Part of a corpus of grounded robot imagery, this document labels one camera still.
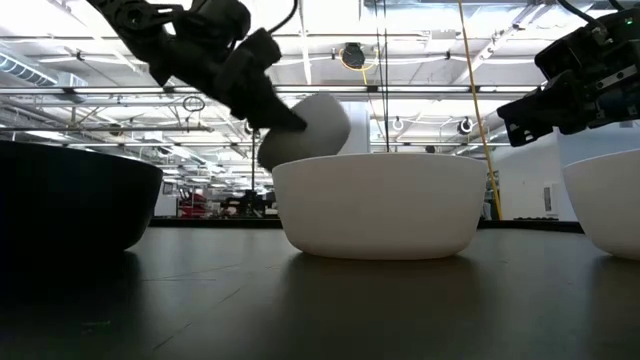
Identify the light gray bowl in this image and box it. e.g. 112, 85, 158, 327
256, 92, 352, 172

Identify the red equipment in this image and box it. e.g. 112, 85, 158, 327
177, 187, 211, 217

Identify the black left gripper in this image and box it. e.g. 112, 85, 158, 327
164, 0, 309, 135

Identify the silver ceiling air duct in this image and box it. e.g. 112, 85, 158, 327
0, 52, 89, 89

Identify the black ceiling cable reel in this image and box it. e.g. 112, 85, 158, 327
339, 42, 369, 71

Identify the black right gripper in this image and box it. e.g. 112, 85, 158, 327
496, 7, 640, 149

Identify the black bowl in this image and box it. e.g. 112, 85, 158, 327
0, 139, 165, 256

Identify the wooden broom stick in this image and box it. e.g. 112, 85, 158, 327
457, 0, 504, 222

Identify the black hanging cable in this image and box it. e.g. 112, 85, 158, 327
374, 0, 391, 154

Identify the black table frame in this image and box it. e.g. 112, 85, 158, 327
149, 215, 586, 235

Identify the white bowl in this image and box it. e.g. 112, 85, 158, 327
271, 151, 490, 261
561, 147, 640, 262

